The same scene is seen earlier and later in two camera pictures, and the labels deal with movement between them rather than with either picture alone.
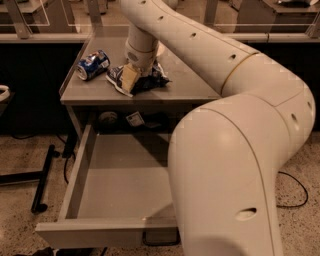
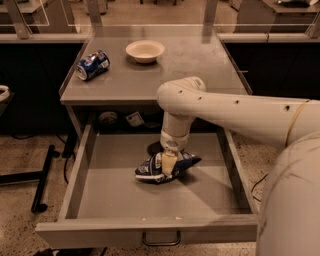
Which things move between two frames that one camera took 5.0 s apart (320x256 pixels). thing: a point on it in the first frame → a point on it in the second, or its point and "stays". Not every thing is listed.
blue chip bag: (157, 76) → (151, 168)
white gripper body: (140, 60) → (171, 143)
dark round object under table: (108, 115) stays
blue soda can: (93, 64) stays
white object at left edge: (5, 95) stays
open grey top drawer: (121, 189) stays
